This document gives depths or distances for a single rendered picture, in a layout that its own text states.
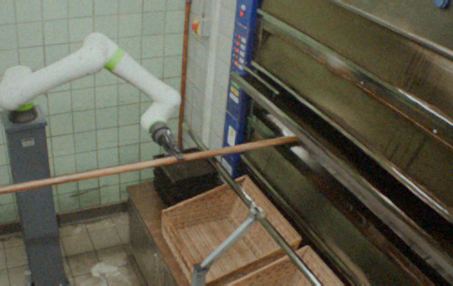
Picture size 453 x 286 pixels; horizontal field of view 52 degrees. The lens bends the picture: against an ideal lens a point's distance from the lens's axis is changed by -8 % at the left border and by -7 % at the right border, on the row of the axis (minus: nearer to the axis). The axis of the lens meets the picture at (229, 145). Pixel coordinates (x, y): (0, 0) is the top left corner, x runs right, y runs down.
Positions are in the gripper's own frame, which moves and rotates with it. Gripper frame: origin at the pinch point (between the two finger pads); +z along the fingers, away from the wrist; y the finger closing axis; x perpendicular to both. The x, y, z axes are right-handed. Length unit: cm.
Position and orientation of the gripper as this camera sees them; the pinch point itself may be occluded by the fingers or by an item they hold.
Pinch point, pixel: (178, 158)
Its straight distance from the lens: 209.3
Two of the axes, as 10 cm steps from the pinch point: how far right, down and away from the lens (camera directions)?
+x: -9.0, 1.5, -4.2
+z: 4.4, 4.8, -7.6
